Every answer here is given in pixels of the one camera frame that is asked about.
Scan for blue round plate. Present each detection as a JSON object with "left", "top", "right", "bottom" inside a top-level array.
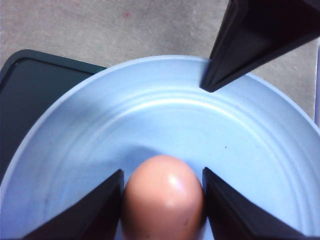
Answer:
[{"left": 0, "top": 55, "right": 320, "bottom": 240}]

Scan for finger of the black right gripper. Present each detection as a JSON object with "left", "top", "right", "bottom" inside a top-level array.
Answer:
[{"left": 200, "top": 0, "right": 320, "bottom": 93}]

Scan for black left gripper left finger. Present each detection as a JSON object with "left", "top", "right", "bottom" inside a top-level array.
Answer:
[{"left": 23, "top": 169, "right": 125, "bottom": 240}]

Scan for brown egg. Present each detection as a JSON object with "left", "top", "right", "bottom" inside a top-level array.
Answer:
[{"left": 122, "top": 154, "right": 205, "bottom": 240}]

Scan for black rectangular tray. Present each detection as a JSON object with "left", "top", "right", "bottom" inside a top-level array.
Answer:
[{"left": 0, "top": 49, "right": 107, "bottom": 183}]

